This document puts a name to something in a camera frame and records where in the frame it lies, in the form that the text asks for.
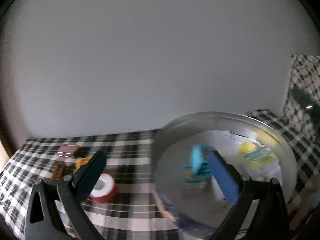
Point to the small yellow block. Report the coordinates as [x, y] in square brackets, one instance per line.
[246, 147]

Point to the plaid cloth on chair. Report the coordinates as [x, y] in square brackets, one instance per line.
[301, 107]

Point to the yellow toy block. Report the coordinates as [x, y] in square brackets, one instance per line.
[80, 162]

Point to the person's hand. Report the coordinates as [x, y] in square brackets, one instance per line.
[303, 203]

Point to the black white plaid tablecloth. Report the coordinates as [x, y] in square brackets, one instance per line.
[147, 167]

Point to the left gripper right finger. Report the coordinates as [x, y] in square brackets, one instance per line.
[270, 218]

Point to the teal bear toy block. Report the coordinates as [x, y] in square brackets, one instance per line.
[198, 170]

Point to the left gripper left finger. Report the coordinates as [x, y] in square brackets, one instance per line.
[43, 219]

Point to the blue cookie tin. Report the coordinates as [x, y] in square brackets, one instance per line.
[225, 154]

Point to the brown wallet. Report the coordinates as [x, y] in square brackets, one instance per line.
[69, 151]

